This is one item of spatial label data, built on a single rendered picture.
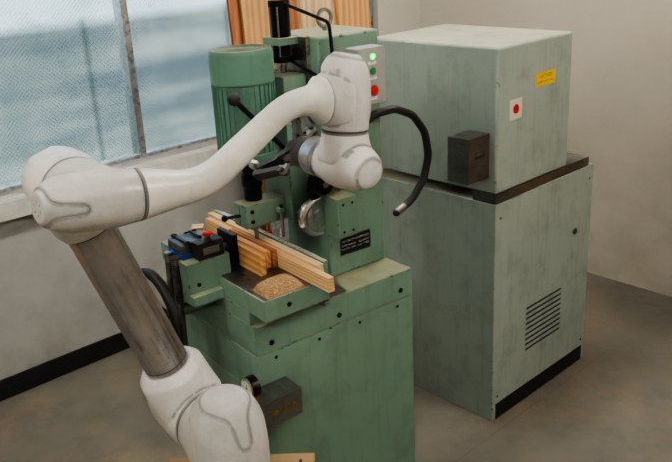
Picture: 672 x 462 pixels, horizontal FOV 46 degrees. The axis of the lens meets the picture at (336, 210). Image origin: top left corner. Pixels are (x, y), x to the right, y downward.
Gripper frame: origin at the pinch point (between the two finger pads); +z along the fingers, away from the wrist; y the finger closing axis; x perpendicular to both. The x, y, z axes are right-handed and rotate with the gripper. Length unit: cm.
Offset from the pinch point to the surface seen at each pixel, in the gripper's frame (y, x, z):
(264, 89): 14.2, -0.9, 15.6
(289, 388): -47, -51, -5
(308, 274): -19.3, -34.6, -2.9
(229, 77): 10.7, 7.9, 18.8
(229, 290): -34.3, -28.1, 13.3
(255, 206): -10.6, -23.9, 20.4
